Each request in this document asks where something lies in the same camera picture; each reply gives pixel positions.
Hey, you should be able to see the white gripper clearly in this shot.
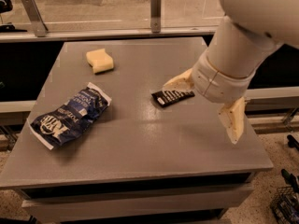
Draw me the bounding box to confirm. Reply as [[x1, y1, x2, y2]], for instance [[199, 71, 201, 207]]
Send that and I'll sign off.
[[162, 49, 255, 144]]

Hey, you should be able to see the black rxbar chocolate wrapper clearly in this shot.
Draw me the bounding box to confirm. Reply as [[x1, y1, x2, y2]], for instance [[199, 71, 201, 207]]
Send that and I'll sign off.
[[151, 91, 195, 107]]

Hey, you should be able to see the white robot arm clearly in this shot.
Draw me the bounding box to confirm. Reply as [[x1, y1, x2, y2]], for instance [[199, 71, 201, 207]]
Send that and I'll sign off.
[[163, 0, 299, 144]]

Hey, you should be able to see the blue potato chip bag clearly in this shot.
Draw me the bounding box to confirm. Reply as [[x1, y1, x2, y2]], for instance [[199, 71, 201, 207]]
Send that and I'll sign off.
[[29, 83, 112, 150]]

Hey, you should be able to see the grey table drawer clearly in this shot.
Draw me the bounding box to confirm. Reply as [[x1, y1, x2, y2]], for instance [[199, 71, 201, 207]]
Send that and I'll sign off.
[[22, 183, 253, 223]]

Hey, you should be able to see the yellow sponge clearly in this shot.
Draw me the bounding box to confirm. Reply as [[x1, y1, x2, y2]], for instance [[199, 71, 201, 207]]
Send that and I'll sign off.
[[86, 49, 114, 74]]

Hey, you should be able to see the black chair base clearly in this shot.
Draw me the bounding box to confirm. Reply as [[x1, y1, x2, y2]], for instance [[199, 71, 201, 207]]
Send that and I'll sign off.
[[0, 0, 28, 34]]

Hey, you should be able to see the middle metal railing bracket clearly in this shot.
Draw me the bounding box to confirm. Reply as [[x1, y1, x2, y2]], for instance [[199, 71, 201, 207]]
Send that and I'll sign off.
[[150, 0, 161, 33]]

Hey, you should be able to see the metal railing bracket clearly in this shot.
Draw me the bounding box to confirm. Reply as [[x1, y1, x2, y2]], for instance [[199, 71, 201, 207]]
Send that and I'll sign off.
[[21, 0, 48, 37], [150, 0, 161, 33]]

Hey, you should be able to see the black wire basket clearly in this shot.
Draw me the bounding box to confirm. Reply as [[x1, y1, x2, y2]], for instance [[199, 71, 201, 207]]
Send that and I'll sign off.
[[270, 187, 299, 224]]

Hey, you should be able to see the left metal railing bracket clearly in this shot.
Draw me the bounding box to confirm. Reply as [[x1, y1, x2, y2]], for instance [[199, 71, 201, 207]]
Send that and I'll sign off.
[[21, 0, 48, 37]]

